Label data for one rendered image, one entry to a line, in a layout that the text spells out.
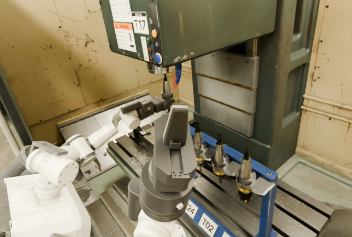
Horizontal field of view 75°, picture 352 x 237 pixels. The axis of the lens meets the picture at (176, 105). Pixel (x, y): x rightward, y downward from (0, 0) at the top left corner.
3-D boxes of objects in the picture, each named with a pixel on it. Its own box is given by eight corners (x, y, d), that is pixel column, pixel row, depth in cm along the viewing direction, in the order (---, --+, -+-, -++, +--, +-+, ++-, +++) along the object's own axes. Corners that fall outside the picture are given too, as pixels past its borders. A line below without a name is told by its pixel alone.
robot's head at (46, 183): (54, 200, 54) (58, 167, 53) (24, 184, 57) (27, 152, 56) (75, 188, 60) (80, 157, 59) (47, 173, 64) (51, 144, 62)
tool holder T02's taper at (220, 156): (228, 157, 82) (228, 142, 79) (222, 164, 79) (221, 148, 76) (218, 153, 85) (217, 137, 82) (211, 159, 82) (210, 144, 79)
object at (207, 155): (207, 162, 83) (207, 161, 83) (197, 156, 87) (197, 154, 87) (220, 154, 87) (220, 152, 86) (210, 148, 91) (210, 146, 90)
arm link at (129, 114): (149, 124, 115) (129, 133, 109) (138, 111, 120) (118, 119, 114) (150, 108, 107) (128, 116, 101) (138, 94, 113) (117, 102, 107)
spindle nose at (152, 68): (185, 67, 116) (183, 43, 110) (163, 77, 105) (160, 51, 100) (163, 63, 126) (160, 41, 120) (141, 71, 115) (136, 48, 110)
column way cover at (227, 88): (250, 139, 143) (254, 58, 121) (198, 114, 178) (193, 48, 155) (255, 136, 146) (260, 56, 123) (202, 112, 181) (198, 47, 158)
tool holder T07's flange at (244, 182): (259, 180, 74) (260, 175, 73) (246, 190, 71) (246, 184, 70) (244, 170, 79) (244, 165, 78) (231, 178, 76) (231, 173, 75)
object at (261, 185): (261, 199, 67) (261, 196, 67) (246, 188, 71) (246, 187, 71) (274, 185, 71) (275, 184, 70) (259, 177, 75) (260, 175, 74)
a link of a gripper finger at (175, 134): (192, 107, 30) (185, 141, 33) (167, 105, 29) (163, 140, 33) (194, 114, 29) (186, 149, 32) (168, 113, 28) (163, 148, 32)
